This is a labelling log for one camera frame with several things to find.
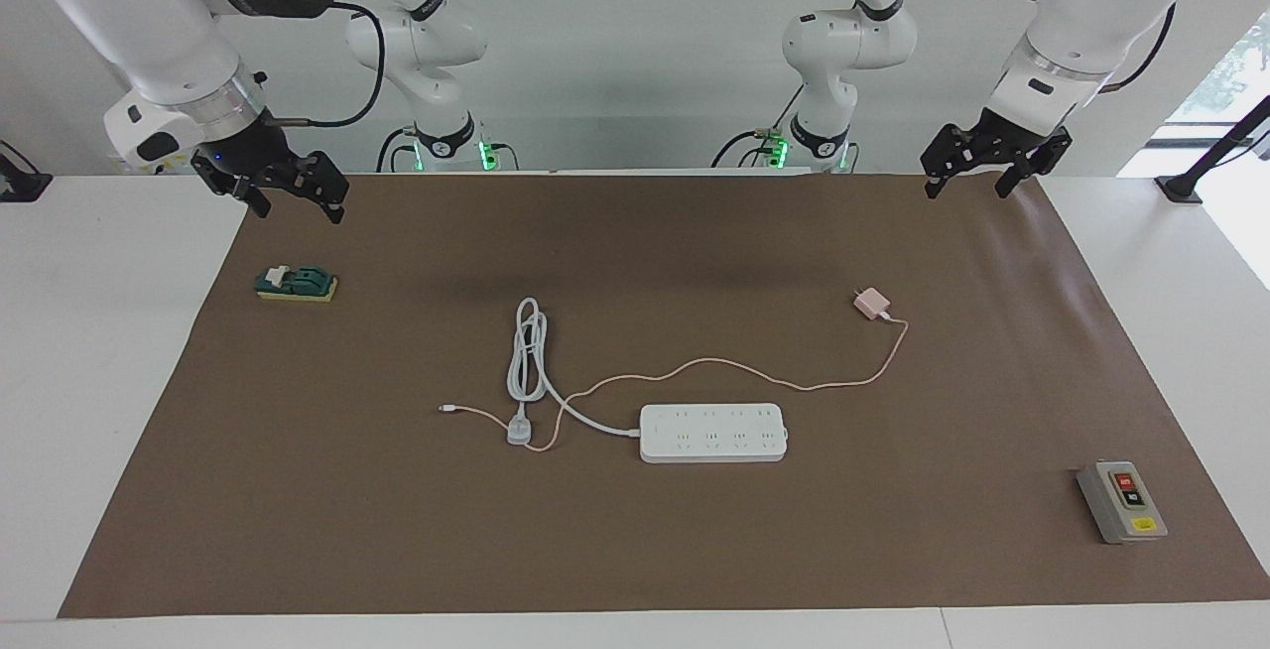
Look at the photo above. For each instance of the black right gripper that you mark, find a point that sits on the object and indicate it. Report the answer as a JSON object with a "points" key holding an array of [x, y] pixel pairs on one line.
{"points": [[253, 159]]}

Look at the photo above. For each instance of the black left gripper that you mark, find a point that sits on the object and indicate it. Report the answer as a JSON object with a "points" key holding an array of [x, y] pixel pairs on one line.
{"points": [[992, 143]]}

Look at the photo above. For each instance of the pink charger adapter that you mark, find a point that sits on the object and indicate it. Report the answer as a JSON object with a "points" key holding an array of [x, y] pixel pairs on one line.
{"points": [[871, 304]]}

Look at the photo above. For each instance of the white power strip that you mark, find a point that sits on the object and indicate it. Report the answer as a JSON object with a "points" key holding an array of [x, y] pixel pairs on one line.
{"points": [[695, 441]]}

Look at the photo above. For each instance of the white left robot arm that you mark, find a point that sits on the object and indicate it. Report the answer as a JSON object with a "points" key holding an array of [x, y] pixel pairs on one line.
{"points": [[1091, 14]]}

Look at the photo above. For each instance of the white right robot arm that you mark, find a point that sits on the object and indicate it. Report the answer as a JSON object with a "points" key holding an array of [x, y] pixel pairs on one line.
{"points": [[149, 24]]}

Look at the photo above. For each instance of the black slanted stand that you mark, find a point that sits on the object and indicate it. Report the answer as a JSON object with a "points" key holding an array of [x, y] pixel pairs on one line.
{"points": [[1181, 188]]}

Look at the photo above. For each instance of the bright window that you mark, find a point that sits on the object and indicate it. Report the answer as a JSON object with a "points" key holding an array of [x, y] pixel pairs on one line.
{"points": [[1240, 73]]}

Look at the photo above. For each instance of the brown table mat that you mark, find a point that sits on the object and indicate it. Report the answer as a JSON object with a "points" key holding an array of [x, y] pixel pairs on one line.
{"points": [[397, 530]]}

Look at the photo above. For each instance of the green knife switch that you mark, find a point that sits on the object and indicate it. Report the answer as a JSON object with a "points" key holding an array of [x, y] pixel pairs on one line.
{"points": [[298, 282]]}

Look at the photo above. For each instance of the white wall socket box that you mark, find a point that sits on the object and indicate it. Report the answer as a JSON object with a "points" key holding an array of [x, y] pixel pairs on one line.
{"points": [[149, 168]]}

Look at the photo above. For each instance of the black clamp bracket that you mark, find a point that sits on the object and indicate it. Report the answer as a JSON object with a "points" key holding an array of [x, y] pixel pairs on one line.
{"points": [[20, 188]]}

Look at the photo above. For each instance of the grey on-off switch box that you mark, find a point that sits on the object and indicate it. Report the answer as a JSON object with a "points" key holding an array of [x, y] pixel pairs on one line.
{"points": [[1121, 505]]}

